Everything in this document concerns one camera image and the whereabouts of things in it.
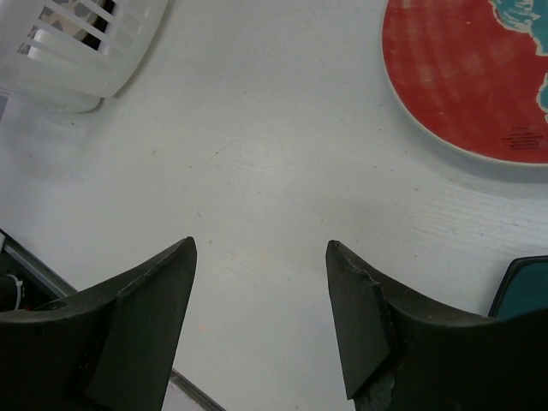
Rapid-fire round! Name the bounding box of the white plastic dish bin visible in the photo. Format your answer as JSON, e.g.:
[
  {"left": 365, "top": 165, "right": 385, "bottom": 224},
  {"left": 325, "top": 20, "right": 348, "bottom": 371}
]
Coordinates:
[{"left": 1, "top": 1, "right": 168, "bottom": 112}]

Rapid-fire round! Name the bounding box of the red and teal floral plate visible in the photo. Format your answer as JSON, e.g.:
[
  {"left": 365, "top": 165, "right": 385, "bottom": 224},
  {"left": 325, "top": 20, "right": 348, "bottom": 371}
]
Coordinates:
[{"left": 380, "top": 1, "right": 547, "bottom": 167}]

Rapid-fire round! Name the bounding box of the dark teal angular plate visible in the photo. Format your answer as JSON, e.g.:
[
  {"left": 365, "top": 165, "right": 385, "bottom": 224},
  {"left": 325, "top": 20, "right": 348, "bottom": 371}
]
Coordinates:
[{"left": 488, "top": 256, "right": 548, "bottom": 319}]

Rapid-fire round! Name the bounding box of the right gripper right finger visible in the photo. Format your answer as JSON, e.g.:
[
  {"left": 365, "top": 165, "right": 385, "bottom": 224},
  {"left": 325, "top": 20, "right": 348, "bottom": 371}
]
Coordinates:
[{"left": 325, "top": 241, "right": 547, "bottom": 410}]

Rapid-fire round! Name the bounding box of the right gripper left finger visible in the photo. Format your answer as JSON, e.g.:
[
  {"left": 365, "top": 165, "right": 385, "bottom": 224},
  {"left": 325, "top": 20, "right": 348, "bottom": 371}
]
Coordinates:
[{"left": 1, "top": 237, "right": 197, "bottom": 410}]

